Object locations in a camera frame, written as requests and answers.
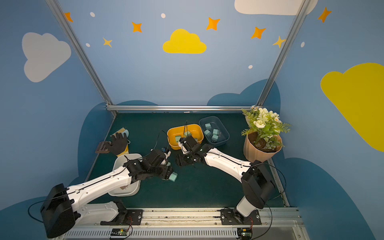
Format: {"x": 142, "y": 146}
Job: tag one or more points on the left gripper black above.
{"x": 165, "y": 171}

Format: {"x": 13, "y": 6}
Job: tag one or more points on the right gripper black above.
{"x": 186, "y": 145}

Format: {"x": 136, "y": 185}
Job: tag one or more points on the blue plug isolated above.
{"x": 216, "y": 132}

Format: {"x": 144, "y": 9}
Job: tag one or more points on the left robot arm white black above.
{"x": 61, "y": 209}

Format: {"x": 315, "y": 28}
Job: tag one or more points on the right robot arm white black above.
{"x": 257, "y": 182}

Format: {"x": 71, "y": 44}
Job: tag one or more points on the yellow storage box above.
{"x": 174, "y": 134}

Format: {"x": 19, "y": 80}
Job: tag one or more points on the blue storage box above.
{"x": 216, "y": 123}

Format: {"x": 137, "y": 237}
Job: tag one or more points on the white storage tray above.
{"x": 131, "y": 189}

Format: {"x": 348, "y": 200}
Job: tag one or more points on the black rubber glove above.
{"x": 118, "y": 145}

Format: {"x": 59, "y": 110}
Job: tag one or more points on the yellow blue sponge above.
{"x": 122, "y": 131}

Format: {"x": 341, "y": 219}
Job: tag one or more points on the brown grid drain cover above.
{"x": 102, "y": 147}

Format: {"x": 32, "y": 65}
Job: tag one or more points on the potted artificial flower plant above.
{"x": 263, "y": 134}

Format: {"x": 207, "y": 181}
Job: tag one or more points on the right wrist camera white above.
{"x": 182, "y": 147}

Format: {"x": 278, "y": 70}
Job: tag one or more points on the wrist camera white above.
{"x": 167, "y": 153}
{"x": 182, "y": 147}

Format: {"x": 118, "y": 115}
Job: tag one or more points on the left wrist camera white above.
{"x": 167, "y": 153}

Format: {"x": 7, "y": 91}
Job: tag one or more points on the aluminium frame back bar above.
{"x": 174, "y": 108}

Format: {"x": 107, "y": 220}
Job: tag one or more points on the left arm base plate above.
{"x": 125, "y": 218}

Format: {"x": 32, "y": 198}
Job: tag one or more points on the aluminium frame rail front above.
{"x": 197, "y": 224}

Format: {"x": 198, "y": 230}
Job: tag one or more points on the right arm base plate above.
{"x": 233, "y": 217}

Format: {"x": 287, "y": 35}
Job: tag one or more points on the aluminium frame right post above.
{"x": 290, "y": 38}

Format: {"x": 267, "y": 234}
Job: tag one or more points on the aluminium frame post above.
{"x": 290, "y": 38}
{"x": 72, "y": 37}

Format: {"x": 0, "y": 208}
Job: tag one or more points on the aluminium frame left post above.
{"x": 72, "y": 37}

